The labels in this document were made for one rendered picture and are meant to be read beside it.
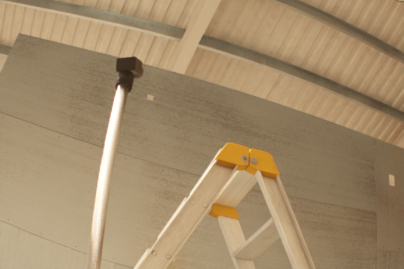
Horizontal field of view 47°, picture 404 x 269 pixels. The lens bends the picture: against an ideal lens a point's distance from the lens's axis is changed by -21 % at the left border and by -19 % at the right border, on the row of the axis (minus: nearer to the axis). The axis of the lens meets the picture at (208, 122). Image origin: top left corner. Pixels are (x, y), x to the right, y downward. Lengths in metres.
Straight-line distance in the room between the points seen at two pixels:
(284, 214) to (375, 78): 8.45
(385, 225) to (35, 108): 1.98
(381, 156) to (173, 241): 1.90
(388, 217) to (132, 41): 7.17
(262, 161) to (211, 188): 0.19
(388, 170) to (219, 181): 1.66
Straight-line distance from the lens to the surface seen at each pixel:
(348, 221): 2.73
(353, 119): 10.69
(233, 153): 1.69
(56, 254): 2.11
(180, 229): 1.51
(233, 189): 1.87
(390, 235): 2.90
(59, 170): 2.30
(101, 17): 8.96
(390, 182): 3.09
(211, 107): 2.71
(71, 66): 2.66
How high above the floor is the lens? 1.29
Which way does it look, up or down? 39 degrees up
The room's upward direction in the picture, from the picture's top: 6 degrees clockwise
